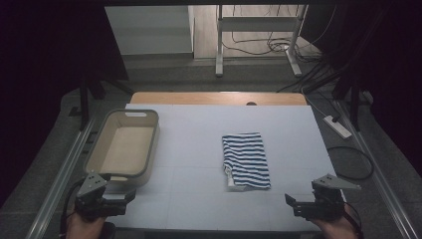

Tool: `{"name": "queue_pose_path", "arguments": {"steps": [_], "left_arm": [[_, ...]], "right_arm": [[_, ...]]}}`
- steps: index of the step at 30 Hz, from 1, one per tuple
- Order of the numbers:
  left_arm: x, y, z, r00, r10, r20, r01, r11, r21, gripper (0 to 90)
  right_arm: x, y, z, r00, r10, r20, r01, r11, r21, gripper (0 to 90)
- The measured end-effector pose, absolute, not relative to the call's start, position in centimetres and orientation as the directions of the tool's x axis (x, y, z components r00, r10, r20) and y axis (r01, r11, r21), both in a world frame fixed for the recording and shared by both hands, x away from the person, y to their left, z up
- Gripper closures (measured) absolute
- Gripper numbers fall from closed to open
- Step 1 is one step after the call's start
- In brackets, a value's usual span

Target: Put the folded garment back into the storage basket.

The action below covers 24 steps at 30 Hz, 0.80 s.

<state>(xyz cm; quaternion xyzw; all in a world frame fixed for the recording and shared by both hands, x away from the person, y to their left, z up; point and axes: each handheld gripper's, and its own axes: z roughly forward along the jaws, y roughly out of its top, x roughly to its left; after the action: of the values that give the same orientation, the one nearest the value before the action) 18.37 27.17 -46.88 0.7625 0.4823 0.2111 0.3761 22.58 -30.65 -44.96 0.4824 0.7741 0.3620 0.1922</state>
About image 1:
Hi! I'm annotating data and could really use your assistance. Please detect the person's right hand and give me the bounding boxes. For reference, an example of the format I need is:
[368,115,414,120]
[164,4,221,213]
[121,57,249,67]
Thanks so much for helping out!
[311,202,360,239]

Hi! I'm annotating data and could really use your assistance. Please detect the black stand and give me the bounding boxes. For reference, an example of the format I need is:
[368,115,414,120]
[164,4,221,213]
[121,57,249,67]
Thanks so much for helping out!
[302,61,373,132]
[69,75,134,132]

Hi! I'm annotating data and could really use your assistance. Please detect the white table mat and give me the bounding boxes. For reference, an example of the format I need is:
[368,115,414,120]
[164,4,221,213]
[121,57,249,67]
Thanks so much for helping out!
[99,103,359,233]

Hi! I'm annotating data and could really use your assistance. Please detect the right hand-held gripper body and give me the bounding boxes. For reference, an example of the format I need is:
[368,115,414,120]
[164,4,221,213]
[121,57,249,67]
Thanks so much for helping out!
[311,173,362,222]

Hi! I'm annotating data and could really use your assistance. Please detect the blue white striped garment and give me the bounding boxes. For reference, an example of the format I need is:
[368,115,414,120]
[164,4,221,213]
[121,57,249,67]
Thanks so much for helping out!
[221,131,272,193]

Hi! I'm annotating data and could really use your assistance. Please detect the black looped floor cable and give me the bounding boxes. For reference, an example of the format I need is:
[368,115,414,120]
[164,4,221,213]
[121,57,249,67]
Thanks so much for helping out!
[326,145,375,182]

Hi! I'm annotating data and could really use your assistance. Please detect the dark curtain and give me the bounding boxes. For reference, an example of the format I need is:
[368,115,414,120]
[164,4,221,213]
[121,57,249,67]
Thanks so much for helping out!
[0,0,130,208]
[300,0,422,177]

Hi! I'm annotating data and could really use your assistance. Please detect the person's left hand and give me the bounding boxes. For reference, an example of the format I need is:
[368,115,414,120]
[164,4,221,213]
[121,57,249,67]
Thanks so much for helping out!
[65,208,107,239]

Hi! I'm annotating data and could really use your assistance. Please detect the tangle of floor cables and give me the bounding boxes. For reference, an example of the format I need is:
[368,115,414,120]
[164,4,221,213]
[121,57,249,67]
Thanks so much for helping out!
[221,4,337,58]

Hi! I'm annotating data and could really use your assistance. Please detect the beige plastic basket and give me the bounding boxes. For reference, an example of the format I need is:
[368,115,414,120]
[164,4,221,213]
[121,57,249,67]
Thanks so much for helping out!
[83,109,161,188]

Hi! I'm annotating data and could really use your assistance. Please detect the hand-held gripper cable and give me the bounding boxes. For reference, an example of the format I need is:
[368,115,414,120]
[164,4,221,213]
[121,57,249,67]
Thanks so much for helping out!
[59,178,86,239]
[342,200,365,239]

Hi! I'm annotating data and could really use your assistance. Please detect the white cabinet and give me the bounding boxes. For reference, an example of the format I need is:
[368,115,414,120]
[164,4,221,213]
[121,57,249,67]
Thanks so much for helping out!
[105,5,195,56]

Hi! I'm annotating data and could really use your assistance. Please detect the left hand-held gripper cable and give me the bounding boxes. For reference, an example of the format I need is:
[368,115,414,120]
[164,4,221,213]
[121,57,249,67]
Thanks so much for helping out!
[59,178,86,239]

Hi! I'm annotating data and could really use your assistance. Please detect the white power strip cable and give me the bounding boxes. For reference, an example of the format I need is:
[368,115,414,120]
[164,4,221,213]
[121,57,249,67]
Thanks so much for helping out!
[300,85,330,118]

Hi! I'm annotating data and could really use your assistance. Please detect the metal rail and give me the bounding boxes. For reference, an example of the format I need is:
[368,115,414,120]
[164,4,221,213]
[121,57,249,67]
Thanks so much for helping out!
[25,119,98,239]
[333,99,422,239]

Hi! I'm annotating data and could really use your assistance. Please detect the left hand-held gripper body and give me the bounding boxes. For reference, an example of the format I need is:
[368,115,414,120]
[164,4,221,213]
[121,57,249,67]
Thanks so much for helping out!
[74,171,109,222]

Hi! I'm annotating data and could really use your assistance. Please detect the white desk frame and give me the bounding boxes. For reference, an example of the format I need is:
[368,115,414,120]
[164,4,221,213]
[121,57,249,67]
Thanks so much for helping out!
[214,4,311,79]

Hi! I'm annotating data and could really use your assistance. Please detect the white power strip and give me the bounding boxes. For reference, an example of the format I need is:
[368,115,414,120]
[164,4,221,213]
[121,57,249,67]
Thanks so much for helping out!
[322,115,353,139]

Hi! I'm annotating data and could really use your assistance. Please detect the wooden table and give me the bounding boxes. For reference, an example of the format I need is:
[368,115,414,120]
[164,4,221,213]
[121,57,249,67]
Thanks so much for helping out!
[129,92,309,107]

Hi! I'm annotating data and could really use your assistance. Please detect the right hand-held gripper cable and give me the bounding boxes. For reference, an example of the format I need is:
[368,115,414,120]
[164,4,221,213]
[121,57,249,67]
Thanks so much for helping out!
[342,200,365,239]

